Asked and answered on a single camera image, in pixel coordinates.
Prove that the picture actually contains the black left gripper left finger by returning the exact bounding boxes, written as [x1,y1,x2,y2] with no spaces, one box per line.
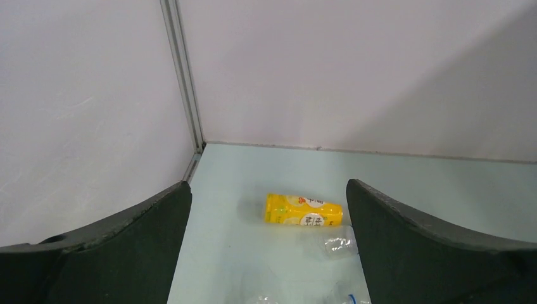
[1,181,193,303]

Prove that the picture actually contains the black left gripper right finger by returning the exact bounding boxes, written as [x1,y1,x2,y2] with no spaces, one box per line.
[346,179,536,303]

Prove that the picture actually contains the clear bottle blue label front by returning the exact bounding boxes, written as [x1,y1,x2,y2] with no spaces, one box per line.
[243,291,282,304]

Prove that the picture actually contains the clear bottle blue label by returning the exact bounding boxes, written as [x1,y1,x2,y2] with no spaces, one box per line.
[243,291,282,304]
[328,281,371,304]

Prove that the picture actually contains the clear bottle blue label middle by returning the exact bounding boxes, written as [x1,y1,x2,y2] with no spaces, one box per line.
[328,281,371,304]

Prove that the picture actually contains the yellow label bottle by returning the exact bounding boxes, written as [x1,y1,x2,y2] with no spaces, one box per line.
[263,193,344,227]

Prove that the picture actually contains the aluminium corner post left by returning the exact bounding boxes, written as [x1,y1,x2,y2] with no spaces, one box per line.
[160,0,206,182]

